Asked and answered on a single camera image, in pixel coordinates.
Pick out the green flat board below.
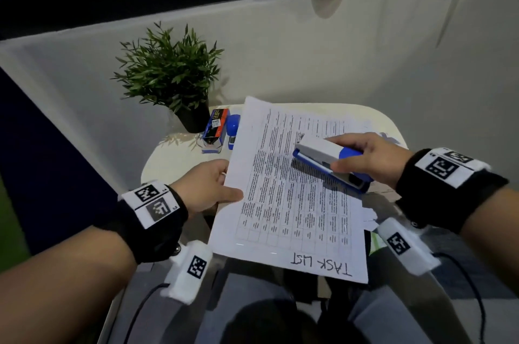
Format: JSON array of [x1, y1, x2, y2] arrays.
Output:
[[369, 231, 387, 254]]

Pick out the printed paper bundle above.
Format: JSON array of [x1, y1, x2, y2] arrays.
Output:
[[207, 96, 381, 285]]

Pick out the green potted plant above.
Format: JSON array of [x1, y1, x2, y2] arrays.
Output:
[[111, 22, 225, 134]]

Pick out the person's right hand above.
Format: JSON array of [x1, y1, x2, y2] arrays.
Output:
[[325, 132, 415, 191]]

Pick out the black right wrist strap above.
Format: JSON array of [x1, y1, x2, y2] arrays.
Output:
[[395, 147, 510, 235]]

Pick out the black left camera cable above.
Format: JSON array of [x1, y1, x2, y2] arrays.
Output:
[[123, 282, 171, 344]]

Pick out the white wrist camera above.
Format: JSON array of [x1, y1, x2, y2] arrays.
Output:
[[160, 240, 214, 306], [376, 216, 442, 277]]

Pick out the green leaf print mat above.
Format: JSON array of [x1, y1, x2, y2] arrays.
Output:
[[0, 176, 31, 274]]

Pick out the black right camera cable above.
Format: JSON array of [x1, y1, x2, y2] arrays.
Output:
[[431, 252, 487, 344]]

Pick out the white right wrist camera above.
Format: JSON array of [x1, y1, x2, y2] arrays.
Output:
[[376, 216, 442, 277]]

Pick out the blue staples box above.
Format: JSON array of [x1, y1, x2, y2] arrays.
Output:
[[201, 108, 231, 154]]

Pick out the person's grey trousers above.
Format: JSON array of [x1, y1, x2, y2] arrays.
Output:
[[194, 269, 448, 344]]

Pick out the black camera cable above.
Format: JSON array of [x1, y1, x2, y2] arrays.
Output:
[[431, 252, 487, 344], [123, 282, 171, 344]]

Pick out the black wrist strap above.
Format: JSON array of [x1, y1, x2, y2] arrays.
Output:
[[395, 147, 510, 235], [94, 181, 190, 264]]

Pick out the person's left forearm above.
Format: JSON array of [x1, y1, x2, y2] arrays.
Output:
[[0, 226, 138, 344]]

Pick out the blue white stapler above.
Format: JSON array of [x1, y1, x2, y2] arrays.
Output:
[[225, 113, 242, 151], [292, 134, 375, 195]]

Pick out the person's left hand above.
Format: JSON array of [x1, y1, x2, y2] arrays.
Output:
[[170, 159, 244, 217]]

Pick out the black left wrist strap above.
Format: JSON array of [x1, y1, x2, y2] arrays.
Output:
[[94, 181, 190, 264]]

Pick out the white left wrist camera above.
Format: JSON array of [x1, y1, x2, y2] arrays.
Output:
[[160, 240, 214, 306]]

